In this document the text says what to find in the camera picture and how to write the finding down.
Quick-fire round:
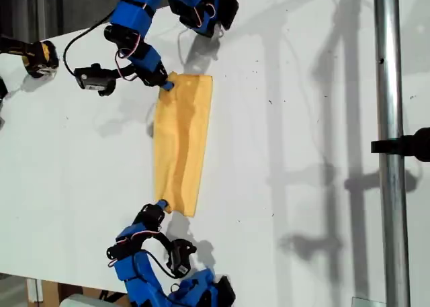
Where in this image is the yellow towel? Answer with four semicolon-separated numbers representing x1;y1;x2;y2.
152;71;215;218

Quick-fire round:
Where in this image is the white plastic container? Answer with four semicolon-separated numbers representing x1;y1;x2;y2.
59;293;103;307

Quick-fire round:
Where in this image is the brown cardboard box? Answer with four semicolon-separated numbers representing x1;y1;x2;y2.
40;279;134;307

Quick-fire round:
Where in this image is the white table leg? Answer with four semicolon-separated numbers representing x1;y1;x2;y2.
26;277;44;303

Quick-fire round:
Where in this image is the black clamp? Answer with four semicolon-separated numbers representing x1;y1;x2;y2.
370;127;430;163

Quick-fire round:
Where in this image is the black camera stalk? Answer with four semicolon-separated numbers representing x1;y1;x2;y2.
147;231;174;254
114;63;140;81

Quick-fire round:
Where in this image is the black camera cable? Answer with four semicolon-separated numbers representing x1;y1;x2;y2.
142;248;184;281
62;9;117;76

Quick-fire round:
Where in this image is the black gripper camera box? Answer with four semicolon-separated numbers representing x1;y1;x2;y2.
73;63;118;97
166;238;198;277

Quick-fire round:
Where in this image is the steel post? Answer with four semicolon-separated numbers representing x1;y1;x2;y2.
373;0;411;307

